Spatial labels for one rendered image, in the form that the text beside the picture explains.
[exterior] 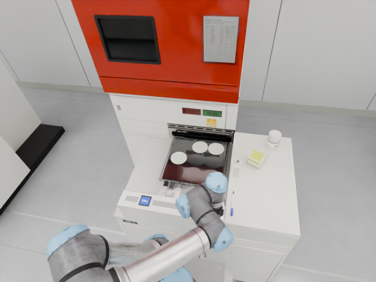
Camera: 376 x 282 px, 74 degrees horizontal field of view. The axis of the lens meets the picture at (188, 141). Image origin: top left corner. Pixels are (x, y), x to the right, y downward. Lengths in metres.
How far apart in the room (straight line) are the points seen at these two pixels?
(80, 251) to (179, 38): 0.96
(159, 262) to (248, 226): 0.63
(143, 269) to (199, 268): 0.58
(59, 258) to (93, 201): 1.91
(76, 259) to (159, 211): 0.65
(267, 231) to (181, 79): 0.87
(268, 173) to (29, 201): 2.31
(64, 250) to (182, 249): 0.30
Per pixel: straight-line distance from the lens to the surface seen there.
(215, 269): 1.27
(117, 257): 0.85
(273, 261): 1.62
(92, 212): 2.58
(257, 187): 1.37
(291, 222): 1.31
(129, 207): 1.35
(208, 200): 0.87
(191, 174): 1.47
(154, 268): 0.73
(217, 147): 1.60
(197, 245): 0.77
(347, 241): 2.53
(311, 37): 2.96
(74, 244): 0.75
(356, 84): 3.36
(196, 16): 1.20
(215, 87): 1.36
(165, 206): 1.31
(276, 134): 1.51
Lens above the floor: 2.10
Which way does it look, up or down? 47 degrees down
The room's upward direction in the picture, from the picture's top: 5 degrees counter-clockwise
